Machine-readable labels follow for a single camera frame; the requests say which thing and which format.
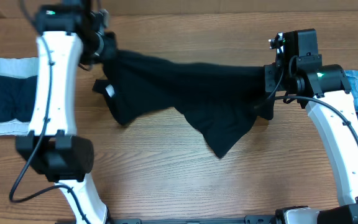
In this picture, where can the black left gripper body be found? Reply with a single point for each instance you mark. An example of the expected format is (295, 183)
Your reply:
(110, 47)

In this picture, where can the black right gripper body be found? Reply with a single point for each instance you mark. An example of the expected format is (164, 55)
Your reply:
(269, 78)

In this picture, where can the black polo shirt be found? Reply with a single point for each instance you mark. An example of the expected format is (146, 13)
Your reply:
(221, 102)

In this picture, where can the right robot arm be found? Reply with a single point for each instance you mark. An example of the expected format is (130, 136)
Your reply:
(325, 93)

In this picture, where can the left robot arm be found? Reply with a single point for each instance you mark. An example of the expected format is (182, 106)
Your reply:
(70, 36)

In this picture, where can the folded light grey garment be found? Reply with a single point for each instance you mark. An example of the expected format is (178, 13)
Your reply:
(17, 68)

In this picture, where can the folded navy garment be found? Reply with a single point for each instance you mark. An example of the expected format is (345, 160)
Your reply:
(17, 98)

